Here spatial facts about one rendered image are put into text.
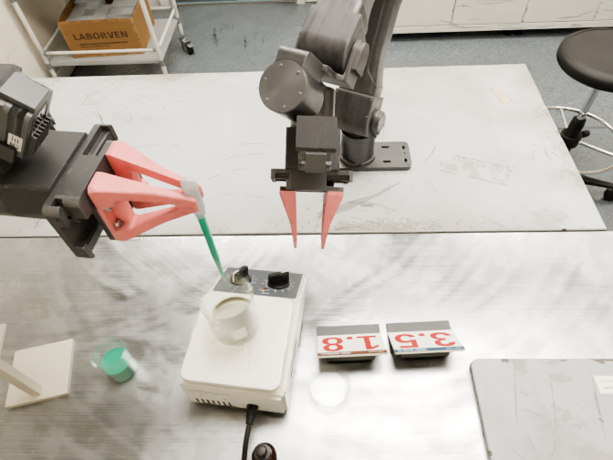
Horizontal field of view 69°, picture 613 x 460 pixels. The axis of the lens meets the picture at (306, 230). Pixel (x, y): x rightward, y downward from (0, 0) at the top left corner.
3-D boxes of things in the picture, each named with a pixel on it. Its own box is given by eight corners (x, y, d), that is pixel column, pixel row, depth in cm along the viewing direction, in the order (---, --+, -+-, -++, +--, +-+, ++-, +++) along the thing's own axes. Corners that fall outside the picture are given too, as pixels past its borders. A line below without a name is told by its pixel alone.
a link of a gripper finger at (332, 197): (342, 251, 55) (344, 175, 55) (284, 250, 55) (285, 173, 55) (336, 246, 62) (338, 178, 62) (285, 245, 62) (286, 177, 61)
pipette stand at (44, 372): (17, 353, 65) (-41, 311, 54) (75, 340, 65) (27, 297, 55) (7, 409, 60) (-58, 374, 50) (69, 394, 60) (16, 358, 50)
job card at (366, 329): (316, 328, 65) (316, 314, 62) (379, 324, 65) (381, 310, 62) (318, 369, 61) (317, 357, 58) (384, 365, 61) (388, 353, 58)
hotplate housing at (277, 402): (227, 275, 71) (216, 245, 65) (308, 283, 70) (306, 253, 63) (185, 422, 58) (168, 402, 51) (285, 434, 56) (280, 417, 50)
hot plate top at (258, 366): (206, 292, 60) (204, 289, 59) (295, 301, 59) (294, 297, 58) (179, 381, 53) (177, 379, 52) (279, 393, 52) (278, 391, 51)
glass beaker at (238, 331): (271, 315, 57) (263, 280, 50) (246, 360, 54) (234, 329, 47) (224, 296, 59) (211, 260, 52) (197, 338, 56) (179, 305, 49)
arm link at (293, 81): (312, 122, 47) (348, 7, 46) (243, 102, 50) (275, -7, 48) (341, 140, 58) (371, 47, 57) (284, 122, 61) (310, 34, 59)
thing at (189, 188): (192, 213, 39) (179, 177, 36) (207, 214, 39) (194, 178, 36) (191, 219, 39) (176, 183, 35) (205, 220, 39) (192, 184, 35)
